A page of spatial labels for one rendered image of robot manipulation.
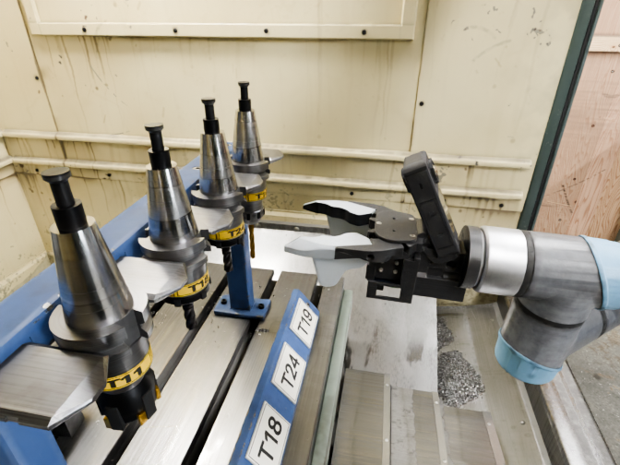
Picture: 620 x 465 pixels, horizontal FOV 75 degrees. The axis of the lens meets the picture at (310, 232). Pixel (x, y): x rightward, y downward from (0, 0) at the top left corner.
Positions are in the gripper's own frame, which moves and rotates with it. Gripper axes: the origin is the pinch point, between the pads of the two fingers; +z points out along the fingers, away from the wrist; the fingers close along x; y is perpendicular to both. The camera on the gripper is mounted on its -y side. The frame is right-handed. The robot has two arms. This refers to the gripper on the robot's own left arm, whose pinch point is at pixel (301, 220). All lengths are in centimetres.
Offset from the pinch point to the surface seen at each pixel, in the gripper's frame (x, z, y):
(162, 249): -14.0, 9.5, -3.0
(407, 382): 22, -20, 49
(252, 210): 9.2, 9.1, 4.3
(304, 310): 12.9, 1.6, 24.8
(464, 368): 33, -34, 52
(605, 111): 212, -128, 23
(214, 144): -1.4, 9.4, -8.7
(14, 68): 58, 91, -4
